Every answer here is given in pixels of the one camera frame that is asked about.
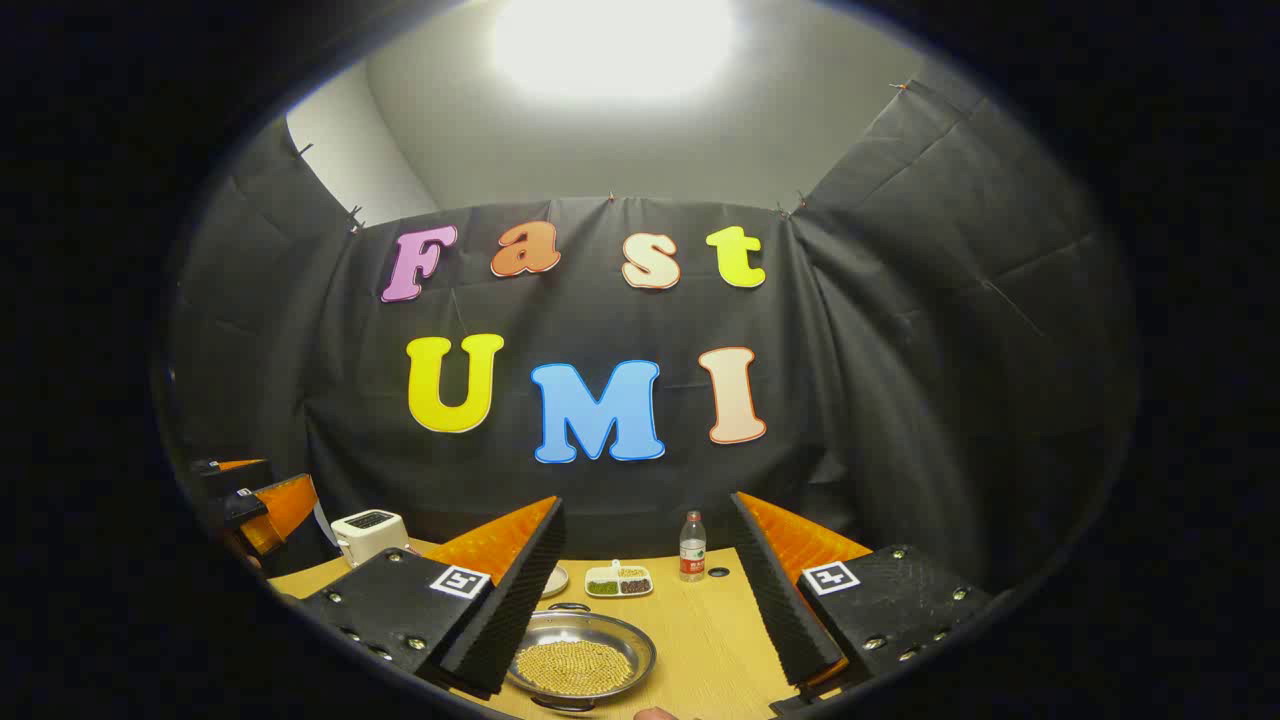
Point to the stainless steel pot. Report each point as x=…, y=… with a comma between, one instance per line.
x=620, y=630

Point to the white round plate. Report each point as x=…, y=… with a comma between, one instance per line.
x=556, y=580

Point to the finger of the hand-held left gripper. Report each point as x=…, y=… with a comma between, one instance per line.
x=285, y=510
x=235, y=472

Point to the white divided bean dish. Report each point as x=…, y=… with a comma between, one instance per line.
x=618, y=582

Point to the white toaster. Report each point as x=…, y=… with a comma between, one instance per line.
x=368, y=535

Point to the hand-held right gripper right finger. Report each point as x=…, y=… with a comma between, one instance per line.
x=785, y=610

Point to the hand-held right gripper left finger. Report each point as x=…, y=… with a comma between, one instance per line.
x=510, y=600

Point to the clear plastic water bottle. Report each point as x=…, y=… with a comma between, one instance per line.
x=692, y=555

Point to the heap of yellow soybeans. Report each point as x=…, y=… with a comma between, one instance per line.
x=575, y=667

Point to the black backdrop cloth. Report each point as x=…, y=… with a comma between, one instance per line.
x=880, y=350

